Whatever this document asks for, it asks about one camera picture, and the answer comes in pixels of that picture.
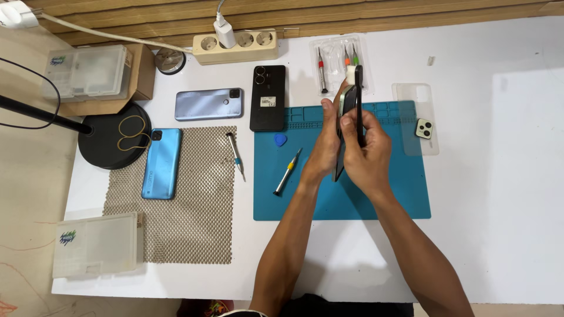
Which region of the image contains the beige mesh non-slip mat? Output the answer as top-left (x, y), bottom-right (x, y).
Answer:
top-left (103, 126), bottom-right (237, 265)

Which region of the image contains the beige power strip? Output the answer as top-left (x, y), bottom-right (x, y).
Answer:
top-left (192, 29), bottom-right (279, 66)

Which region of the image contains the lavender smartphone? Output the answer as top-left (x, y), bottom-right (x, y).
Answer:
top-left (174, 87), bottom-right (244, 122)

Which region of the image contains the clear plastic organiser box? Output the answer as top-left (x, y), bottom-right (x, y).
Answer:
top-left (41, 44), bottom-right (133, 103)
top-left (52, 212), bottom-right (145, 279)

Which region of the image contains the colourful patterned cloth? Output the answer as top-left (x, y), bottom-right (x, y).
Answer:
top-left (177, 299), bottom-right (235, 317)

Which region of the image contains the tan rubber band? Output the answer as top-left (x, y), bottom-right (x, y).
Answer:
top-left (117, 115), bottom-right (152, 152)

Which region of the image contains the silver-edged smartphone body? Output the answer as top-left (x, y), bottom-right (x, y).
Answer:
top-left (331, 84), bottom-right (358, 182)

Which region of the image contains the brown cardboard box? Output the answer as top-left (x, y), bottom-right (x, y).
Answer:
top-left (57, 43), bottom-right (156, 117)

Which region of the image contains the light blue smartphone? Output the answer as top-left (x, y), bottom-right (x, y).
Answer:
top-left (141, 128), bottom-right (182, 200)

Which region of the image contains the clear transparent phone case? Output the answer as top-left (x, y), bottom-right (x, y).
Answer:
top-left (392, 83), bottom-right (440, 156)

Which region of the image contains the blue-banded precision screwdriver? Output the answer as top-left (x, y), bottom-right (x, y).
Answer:
top-left (226, 132), bottom-right (246, 182)

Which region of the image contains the white charger plug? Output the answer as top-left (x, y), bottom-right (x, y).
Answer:
top-left (213, 13), bottom-right (237, 49)

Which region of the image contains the beige power strip cable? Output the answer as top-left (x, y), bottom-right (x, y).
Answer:
top-left (37, 12), bottom-right (194, 54)

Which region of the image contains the black round lamp base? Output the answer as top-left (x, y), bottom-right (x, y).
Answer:
top-left (78, 101), bottom-right (152, 171)

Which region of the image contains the yellow-banded precision screwdriver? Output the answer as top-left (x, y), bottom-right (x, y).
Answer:
top-left (273, 147), bottom-right (303, 196)

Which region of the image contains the white wall adapter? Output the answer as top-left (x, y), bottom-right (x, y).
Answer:
top-left (0, 0), bottom-right (39, 30)

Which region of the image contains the thin black cable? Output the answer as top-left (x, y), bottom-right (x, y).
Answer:
top-left (0, 57), bottom-right (61, 130)

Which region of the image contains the pale green camera lens frame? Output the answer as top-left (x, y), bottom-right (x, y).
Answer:
top-left (415, 118), bottom-right (434, 140)

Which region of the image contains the black phone back cover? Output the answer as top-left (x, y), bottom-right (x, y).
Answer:
top-left (354, 65), bottom-right (367, 148)

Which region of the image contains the black lamp pole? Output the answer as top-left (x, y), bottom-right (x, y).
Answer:
top-left (0, 94), bottom-right (94, 135)

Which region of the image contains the person's left hand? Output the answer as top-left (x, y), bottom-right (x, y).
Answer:
top-left (301, 79), bottom-right (353, 183)

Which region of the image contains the round silver metal disc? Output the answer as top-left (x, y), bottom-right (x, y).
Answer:
top-left (154, 48), bottom-right (187, 75)

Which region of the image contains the person's black shirt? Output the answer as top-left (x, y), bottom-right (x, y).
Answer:
top-left (280, 294), bottom-right (415, 317)

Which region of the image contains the person's right hand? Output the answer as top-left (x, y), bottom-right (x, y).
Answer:
top-left (340, 108), bottom-right (394, 195)

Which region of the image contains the red-banded precision screwdriver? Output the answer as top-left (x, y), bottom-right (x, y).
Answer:
top-left (317, 47), bottom-right (329, 94)

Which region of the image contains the blue silicone repair mat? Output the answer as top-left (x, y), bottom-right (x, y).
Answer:
top-left (253, 100), bottom-right (432, 222)

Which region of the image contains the black smartphone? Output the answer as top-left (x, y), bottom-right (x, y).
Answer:
top-left (249, 65), bottom-right (286, 132)

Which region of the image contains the clear plastic screwdriver tray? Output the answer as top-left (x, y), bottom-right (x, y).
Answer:
top-left (308, 34), bottom-right (375, 97)

